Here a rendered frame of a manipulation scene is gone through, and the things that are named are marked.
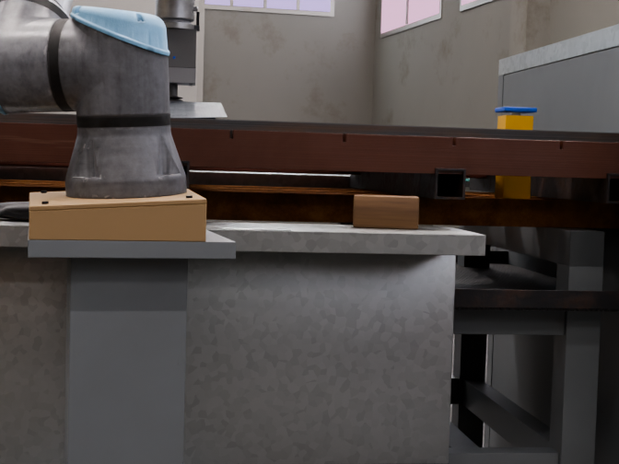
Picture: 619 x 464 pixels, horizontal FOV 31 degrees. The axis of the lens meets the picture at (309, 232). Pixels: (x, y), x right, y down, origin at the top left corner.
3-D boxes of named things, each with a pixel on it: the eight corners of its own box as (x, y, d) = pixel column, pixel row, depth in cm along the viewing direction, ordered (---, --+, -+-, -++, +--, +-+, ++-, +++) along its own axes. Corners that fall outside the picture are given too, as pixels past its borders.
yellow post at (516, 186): (494, 221, 205) (497, 116, 204) (519, 221, 206) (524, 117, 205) (501, 222, 200) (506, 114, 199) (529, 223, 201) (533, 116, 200)
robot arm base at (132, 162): (192, 196, 135) (190, 113, 134) (64, 201, 132) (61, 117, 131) (181, 187, 150) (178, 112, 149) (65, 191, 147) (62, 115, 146)
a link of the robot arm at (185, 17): (156, 2, 218) (197, 4, 219) (155, 26, 218) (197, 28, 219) (155, -4, 210) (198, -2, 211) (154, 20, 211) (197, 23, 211)
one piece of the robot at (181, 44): (199, 16, 221) (197, 98, 222) (154, 14, 220) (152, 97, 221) (200, 9, 211) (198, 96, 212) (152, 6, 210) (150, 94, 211)
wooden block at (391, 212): (352, 227, 171) (354, 195, 171) (353, 226, 177) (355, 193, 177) (418, 229, 171) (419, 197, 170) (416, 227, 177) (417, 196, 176)
